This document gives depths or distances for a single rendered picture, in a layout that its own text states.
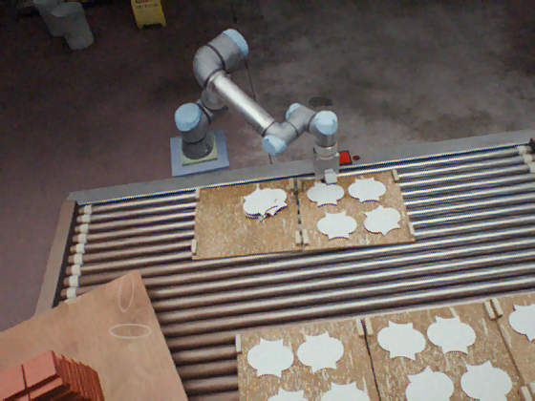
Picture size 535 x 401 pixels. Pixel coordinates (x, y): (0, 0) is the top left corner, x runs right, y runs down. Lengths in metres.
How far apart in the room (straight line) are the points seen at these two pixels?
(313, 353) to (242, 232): 0.55
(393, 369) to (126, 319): 0.85
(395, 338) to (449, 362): 0.17
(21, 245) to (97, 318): 1.90
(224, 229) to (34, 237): 1.90
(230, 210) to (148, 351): 0.65
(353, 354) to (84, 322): 0.86
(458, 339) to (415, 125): 2.29
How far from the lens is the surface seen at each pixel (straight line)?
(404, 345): 1.53
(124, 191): 2.06
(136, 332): 1.52
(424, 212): 1.85
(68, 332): 1.62
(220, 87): 1.62
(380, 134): 3.50
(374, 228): 1.73
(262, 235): 1.73
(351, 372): 1.49
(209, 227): 1.79
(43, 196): 3.66
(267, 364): 1.49
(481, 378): 1.55
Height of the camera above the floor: 2.34
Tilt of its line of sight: 50 degrees down
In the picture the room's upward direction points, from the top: 8 degrees counter-clockwise
